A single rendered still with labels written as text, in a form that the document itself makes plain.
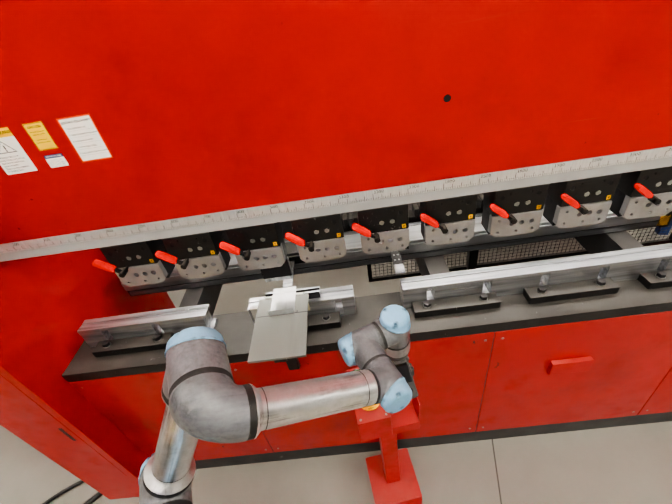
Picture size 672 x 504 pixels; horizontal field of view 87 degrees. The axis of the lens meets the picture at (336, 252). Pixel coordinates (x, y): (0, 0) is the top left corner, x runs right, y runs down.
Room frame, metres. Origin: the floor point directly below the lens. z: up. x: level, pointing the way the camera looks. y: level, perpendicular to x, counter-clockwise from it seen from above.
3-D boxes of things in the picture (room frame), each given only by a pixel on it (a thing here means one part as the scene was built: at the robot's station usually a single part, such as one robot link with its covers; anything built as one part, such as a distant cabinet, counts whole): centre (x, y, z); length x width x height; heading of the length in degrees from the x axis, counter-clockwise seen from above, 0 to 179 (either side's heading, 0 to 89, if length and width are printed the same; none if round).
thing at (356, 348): (0.56, -0.03, 1.13); 0.11 x 0.11 x 0.08; 18
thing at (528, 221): (0.90, -0.56, 1.24); 0.15 x 0.09 x 0.17; 86
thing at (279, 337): (0.81, 0.22, 1.00); 0.26 x 0.18 x 0.01; 176
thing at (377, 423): (0.63, -0.06, 0.75); 0.20 x 0.16 x 0.18; 93
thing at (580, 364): (0.72, -0.80, 0.58); 0.15 x 0.02 x 0.07; 86
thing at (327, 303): (0.96, 0.16, 0.92); 0.39 x 0.06 x 0.10; 86
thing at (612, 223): (1.23, -0.21, 0.93); 2.30 x 0.14 x 0.10; 86
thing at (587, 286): (0.83, -0.78, 0.89); 0.30 x 0.05 x 0.03; 86
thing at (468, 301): (0.86, -0.39, 0.89); 0.30 x 0.05 x 0.03; 86
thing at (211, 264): (0.98, 0.44, 1.24); 0.15 x 0.09 x 0.17; 86
